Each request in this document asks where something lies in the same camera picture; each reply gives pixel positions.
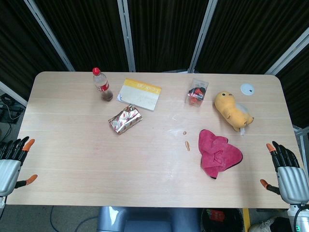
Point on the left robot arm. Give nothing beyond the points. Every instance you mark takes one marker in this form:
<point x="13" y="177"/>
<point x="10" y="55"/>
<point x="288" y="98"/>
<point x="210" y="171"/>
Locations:
<point x="2" y="203"/>

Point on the pink cloth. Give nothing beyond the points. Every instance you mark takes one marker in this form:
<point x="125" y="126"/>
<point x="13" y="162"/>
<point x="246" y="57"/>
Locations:
<point x="218" y="153"/>

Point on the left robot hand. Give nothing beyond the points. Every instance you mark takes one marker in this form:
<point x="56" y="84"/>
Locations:
<point x="7" y="169"/>

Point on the silver foil snack packet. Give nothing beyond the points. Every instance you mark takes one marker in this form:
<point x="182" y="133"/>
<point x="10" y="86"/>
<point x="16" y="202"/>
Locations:
<point x="125" y="119"/>

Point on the plastic cola bottle red cap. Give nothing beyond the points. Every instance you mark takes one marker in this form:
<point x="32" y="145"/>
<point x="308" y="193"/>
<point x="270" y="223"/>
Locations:
<point x="102" y="85"/>

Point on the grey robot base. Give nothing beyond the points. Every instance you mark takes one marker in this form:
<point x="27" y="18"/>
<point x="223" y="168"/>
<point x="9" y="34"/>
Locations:
<point x="148" y="219"/>

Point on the yellow white notepad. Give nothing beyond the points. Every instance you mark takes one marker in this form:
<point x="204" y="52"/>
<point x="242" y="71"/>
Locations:
<point x="139" y="94"/>

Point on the clear plastic box red item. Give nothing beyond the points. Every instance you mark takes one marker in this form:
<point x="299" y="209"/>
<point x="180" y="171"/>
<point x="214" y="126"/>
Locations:
<point x="196" y="93"/>

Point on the black waste bin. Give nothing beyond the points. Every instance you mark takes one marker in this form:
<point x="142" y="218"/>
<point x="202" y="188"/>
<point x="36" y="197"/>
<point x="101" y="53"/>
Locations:
<point x="222" y="219"/>

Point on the yellow plush toy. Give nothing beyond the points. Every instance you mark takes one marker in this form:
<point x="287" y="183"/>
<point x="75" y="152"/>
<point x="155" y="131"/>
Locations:
<point x="233" y="108"/>

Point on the white shoe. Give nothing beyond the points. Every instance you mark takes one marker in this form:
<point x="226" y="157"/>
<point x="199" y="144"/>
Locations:
<point x="262" y="225"/>

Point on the white folding screen frame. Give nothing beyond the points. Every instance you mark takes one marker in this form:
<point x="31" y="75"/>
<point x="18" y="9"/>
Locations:
<point x="130" y="36"/>

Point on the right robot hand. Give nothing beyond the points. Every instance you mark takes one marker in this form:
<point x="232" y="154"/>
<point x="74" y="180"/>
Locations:
<point x="290" y="180"/>

